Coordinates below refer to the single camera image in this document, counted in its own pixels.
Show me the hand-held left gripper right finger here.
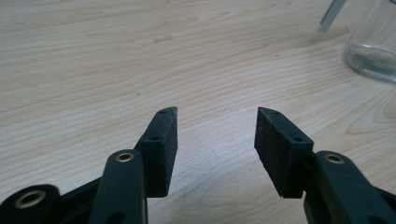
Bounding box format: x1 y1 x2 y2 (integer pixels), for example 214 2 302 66
253 106 396 224

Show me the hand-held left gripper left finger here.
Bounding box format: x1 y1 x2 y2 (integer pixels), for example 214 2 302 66
88 105 178 224

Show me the clear glass jar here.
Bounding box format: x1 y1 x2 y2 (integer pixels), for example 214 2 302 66
344 0 396 84

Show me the grey metal rod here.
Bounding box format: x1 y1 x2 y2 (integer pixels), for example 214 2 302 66
318 0 347 33

